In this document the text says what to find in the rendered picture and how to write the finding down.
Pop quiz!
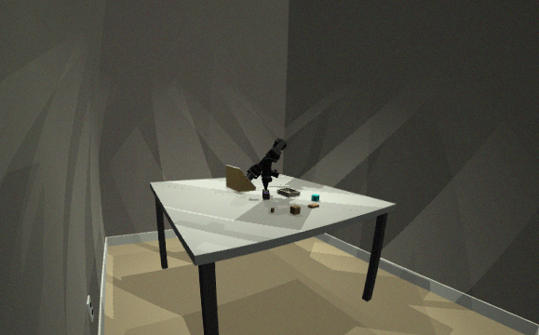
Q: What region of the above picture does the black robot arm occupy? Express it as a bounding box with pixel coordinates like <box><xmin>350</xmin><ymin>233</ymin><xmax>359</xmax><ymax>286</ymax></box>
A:
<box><xmin>246</xmin><ymin>138</ymin><xmax>287</xmax><ymax>181</ymax></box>

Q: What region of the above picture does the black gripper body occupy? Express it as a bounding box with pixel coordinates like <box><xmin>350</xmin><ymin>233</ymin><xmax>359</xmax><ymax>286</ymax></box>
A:
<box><xmin>261</xmin><ymin>167</ymin><xmax>272</xmax><ymax>181</ymax></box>

